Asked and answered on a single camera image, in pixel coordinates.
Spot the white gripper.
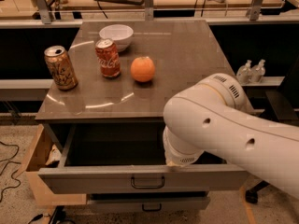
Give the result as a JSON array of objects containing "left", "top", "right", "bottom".
[{"left": 163, "top": 127, "right": 204, "bottom": 166}]

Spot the grey top drawer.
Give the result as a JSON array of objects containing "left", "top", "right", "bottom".
[{"left": 39, "top": 122, "right": 248, "bottom": 194}]

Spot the grey drawer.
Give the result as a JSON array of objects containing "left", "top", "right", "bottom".
[
  {"left": 39, "top": 122, "right": 248, "bottom": 194},
  {"left": 87, "top": 192, "right": 210, "bottom": 213}
]

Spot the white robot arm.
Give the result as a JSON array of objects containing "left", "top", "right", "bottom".
[{"left": 164, "top": 73, "right": 299, "bottom": 198}]

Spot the grey bottom drawer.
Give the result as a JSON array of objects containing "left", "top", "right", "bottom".
[{"left": 87, "top": 192, "right": 210, "bottom": 213}]

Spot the grey drawer cabinet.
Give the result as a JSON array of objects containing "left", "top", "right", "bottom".
[{"left": 35, "top": 20, "right": 256, "bottom": 215}]

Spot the orange fruit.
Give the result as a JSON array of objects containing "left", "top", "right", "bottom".
[{"left": 130, "top": 56, "right": 155, "bottom": 82}]

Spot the crumpled paper in box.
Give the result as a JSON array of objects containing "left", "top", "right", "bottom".
[{"left": 45, "top": 145, "right": 62, "bottom": 166}]

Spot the clear sanitizer bottle left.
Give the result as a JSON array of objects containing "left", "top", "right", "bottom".
[{"left": 236, "top": 60, "right": 251, "bottom": 84}]

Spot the red cola can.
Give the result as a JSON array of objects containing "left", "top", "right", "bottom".
[{"left": 95, "top": 38, "right": 121, "bottom": 78}]

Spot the black office chair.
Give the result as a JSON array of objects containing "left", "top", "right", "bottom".
[{"left": 261, "top": 61, "right": 299, "bottom": 126}]

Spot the wooden side box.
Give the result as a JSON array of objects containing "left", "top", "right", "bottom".
[{"left": 17, "top": 125, "right": 87, "bottom": 206}]

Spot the white bowl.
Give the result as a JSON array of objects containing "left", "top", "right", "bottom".
[{"left": 99, "top": 24, "right": 134, "bottom": 52}]

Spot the gold LaCroix can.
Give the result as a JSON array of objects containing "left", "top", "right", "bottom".
[{"left": 44, "top": 46, "right": 78, "bottom": 91}]

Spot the black floor cable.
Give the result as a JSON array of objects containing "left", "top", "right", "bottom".
[{"left": 0, "top": 141, "right": 22, "bottom": 203}]

